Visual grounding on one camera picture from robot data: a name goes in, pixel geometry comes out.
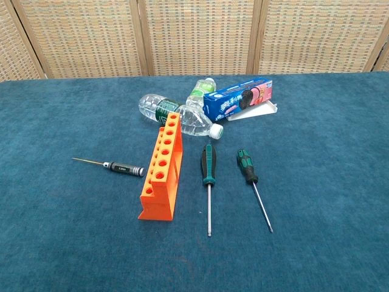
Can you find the black slim hex driver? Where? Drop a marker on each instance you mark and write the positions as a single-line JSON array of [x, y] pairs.
[[124, 167]]

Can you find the long green black screwdriver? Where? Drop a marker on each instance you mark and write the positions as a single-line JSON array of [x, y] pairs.
[[208, 164]]

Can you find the orange test tube rack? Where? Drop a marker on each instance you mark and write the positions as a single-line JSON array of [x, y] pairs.
[[164, 188]]

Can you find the short green black screwdriver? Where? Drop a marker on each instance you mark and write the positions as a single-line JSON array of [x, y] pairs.
[[247, 167]]

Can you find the dark green label water bottle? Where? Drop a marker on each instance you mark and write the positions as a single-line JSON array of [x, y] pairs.
[[194, 121]]

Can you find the light green label bottle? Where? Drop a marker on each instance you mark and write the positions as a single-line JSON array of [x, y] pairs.
[[197, 94]]

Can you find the blue cookie box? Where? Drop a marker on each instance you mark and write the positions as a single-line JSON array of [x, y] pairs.
[[231, 100]]

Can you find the white plastic tray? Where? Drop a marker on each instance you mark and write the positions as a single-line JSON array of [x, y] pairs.
[[258, 111]]

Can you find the woven rattan folding screen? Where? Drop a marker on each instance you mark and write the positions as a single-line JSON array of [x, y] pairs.
[[197, 36]]

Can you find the blue carpet table mat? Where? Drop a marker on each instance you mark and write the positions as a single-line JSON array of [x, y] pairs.
[[304, 182]]

